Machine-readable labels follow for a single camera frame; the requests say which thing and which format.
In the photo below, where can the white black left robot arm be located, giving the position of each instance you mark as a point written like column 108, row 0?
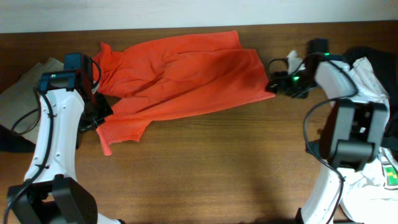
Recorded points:
column 50, row 192

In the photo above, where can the red orange t-shirt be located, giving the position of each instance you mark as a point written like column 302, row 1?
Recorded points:
column 173, row 78

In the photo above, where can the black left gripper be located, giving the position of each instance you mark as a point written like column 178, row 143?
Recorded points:
column 107, row 111

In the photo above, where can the folded black garment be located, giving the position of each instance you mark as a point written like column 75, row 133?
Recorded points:
column 12, row 143

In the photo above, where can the folded khaki trousers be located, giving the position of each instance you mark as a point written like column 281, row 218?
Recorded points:
column 19, row 99

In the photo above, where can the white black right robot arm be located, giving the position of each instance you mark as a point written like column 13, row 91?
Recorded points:
column 350, row 141

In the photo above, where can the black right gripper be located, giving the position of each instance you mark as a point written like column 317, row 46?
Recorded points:
column 282, row 76

